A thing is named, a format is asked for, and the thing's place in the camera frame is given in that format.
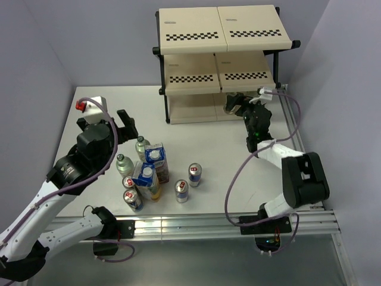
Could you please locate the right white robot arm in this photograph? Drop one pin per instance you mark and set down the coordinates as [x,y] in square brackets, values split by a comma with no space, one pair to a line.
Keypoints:
[303,177]

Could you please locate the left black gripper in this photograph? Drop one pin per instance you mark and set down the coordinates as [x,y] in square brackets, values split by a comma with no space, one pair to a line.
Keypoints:
[128,131]

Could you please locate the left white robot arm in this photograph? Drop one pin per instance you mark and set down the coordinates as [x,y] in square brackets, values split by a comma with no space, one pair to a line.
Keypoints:
[26,245]

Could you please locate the beige three-tier shelf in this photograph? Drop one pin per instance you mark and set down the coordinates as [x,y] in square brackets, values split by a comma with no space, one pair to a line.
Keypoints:
[206,53]

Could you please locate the energy drink can hidden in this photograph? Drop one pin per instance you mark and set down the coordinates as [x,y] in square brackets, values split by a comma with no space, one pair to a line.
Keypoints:
[128,183]

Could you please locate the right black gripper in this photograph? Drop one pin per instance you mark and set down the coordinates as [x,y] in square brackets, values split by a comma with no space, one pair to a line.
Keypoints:
[242,101]

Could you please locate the blue carton maroon side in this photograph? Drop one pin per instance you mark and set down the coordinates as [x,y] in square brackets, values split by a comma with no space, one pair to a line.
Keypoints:
[155,154]

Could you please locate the clear bottle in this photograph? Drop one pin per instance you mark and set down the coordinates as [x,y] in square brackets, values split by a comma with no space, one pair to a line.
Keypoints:
[140,147]
[124,165]
[232,103]

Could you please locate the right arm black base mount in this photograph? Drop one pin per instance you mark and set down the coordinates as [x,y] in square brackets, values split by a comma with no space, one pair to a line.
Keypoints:
[276,226]

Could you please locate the aluminium front rail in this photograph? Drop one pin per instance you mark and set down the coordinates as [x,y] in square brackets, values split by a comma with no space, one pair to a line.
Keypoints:
[215,226]

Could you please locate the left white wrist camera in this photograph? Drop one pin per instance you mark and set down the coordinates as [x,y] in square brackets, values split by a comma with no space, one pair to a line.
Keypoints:
[91,112]

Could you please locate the energy drink can right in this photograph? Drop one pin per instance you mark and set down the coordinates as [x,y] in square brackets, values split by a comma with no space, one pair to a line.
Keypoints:
[194,174]

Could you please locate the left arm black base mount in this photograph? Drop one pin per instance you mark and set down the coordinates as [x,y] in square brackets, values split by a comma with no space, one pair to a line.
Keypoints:
[120,229]

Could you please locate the energy drink can front-left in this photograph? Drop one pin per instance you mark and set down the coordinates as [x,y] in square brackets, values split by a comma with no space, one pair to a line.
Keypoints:
[132,198]

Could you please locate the blue carton yellow side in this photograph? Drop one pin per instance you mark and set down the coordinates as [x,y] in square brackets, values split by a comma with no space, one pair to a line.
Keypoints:
[145,178]

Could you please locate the energy drink can centre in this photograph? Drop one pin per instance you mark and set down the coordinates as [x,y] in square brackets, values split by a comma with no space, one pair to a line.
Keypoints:
[181,190]

